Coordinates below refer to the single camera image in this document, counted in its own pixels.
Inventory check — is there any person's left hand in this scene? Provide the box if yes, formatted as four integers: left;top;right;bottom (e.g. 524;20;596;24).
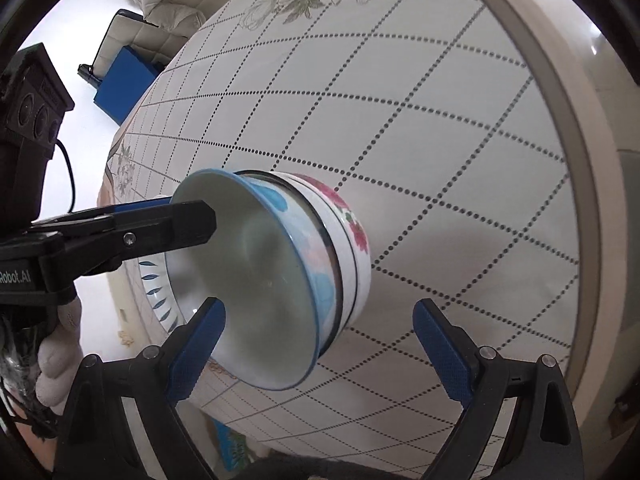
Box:
37;296;83;407

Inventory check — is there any blue box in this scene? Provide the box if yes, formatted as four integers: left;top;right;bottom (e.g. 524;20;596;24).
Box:
94;46;160;125

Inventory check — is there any white bowl dark rim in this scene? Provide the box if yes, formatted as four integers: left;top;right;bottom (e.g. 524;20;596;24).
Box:
235;170;351;346

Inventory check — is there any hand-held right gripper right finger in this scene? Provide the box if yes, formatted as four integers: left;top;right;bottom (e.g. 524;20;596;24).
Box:
412;297;586;480

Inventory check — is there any printed diamond pattern tablecloth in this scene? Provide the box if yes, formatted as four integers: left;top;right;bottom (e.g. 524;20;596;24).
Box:
100;0;623;480

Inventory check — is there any person's left forearm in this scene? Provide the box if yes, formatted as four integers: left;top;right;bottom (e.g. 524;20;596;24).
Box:
15;422;58;476

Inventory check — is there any white quilted duvet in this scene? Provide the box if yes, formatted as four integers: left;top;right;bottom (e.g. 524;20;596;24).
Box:
129;0;211;41

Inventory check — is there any polka dot bowl blue rim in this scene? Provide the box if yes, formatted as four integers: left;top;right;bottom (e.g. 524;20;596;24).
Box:
164;169;346;391

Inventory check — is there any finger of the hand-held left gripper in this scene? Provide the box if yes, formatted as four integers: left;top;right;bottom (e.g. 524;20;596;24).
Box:
32;198;173;233
30;200;217;281

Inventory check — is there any white plate blue leaf pattern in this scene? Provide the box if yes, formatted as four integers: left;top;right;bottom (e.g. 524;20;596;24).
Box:
139;255;193;333

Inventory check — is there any black cable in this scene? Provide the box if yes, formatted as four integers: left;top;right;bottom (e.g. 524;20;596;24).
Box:
52;137;77;213

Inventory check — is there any plain white bowl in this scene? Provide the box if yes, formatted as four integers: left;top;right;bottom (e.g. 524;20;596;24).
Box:
295;174;373;328

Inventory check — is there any colourful bag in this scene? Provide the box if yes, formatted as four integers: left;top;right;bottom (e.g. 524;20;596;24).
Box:
212;417;251;473

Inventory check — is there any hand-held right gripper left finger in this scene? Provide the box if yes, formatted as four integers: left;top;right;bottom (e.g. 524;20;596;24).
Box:
52;297;228;480

